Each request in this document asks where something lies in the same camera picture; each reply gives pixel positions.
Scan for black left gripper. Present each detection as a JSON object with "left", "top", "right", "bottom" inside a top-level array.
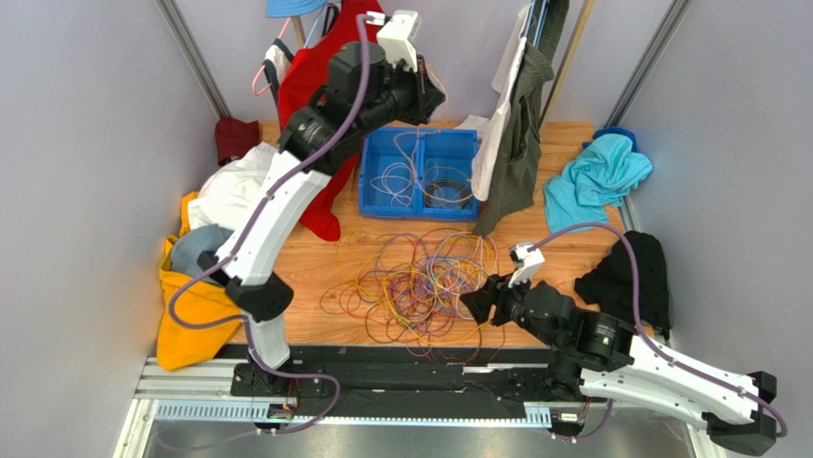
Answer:
[{"left": 354, "top": 52, "right": 444, "bottom": 137}]

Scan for pale wire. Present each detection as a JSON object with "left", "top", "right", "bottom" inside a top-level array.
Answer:
[{"left": 368, "top": 130, "right": 424, "bottom": 208}]

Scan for coloured wires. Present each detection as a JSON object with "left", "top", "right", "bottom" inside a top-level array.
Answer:
[{"left": 317, "top": 227, "right": 506, "bottom": 364}]

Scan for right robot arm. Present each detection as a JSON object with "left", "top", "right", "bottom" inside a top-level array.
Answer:
[{"left": 460, "top": 275, "right": 787, "bottom": 456}]

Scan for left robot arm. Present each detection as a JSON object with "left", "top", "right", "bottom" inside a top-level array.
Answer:
[{"left": 198, "top": 39, "right": 446, "bottom": 374}]

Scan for blue divided plastic bin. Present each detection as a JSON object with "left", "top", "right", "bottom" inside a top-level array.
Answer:
[{"left": 357, "top": 127, "right": 478, "bottom": 221}]

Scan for olive green hanging garment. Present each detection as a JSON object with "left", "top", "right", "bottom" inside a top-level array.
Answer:
[{"left": 472, "top": 1, "right": 570, "bottom": 236}]

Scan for red t-shirt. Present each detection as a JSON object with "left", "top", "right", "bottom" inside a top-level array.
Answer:
[{"left": 278, "top": 0, "right": 383, "bottom": 241}]

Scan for pink hanger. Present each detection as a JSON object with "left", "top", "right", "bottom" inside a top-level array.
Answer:
[{"left": 251, "top": 17, "right": 294, "bottom": 101}]

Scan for blue hat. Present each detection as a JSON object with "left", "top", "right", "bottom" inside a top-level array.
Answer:
[{"left": 265, "top": 0, "right": 327, "bottom": 18}]

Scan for turquoise cloth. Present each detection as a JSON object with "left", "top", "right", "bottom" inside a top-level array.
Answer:
[{"left": 543, "top": 135, "right": 654, "bottom": 233}]

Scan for dark red cloth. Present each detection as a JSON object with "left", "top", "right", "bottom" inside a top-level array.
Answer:
[{"left": 214, "top": 116, "right": 261, "bottom": 166}]

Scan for wooden pole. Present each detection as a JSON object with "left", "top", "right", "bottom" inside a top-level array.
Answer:
[{"left": 540, "top": 0, "right": 595, "bottom": 131}]

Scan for dark blue cloth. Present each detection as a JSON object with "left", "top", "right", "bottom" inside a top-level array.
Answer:
[{"left": 581, "top": 126, "right": 640, "bottom": 153}]

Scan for white cloth with black trim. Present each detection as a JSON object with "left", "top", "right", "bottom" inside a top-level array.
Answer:
[{"left": 187, "top": 39, "right": 300, "bottom": 231}]

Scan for grey-blue cloth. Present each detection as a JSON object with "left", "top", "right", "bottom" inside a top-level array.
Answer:
[{"left": 169, "top": 224, "right": 233, "bottom": 277}]

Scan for yellow cloth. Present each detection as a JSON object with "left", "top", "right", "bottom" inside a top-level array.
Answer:
[{"left": 156, "top": 192, "right": 242, "bottom": 371}]

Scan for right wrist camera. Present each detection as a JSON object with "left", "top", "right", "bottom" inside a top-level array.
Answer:
[{"left": 509, "top": 241, "right": 545, "bottom": 287}]

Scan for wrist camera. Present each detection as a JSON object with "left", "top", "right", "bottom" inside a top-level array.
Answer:
[
  {"left": 366, "top": 10, "right": 422, "bottom": 73},
  {"left": 509, "top": 241, "right": 545, "bottom": 287}
]

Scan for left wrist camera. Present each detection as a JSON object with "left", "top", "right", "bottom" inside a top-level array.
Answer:
[{"left": 366, "top": 10, "right": 422, "bottom": 73}]

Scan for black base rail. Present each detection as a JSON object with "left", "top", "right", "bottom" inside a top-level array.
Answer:
[{"left": 135, "top": 344, "right": 709, "bottom": 428}]

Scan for coiled black cable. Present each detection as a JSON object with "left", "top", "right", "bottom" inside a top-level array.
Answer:
[{"left": 423, "top": 177, "right": 473, "bottom": 211}]

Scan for metal corner rail right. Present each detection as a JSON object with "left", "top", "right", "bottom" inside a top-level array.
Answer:
[{"left": 604, "top": 0, "right": 693, "bottom": 127}]

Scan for metal corner rail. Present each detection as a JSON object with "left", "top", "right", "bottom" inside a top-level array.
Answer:
[
  {"left": 604, "top": 0, "right": 693, "bottom": 127},
  {"left": 155, "top": 0, "right": 232, "bottom": 118}
]

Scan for metal corner rail left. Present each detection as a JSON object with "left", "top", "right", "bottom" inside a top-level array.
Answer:
[{"left": 155, "top": 0, "right": 232, "bottom": 118}]

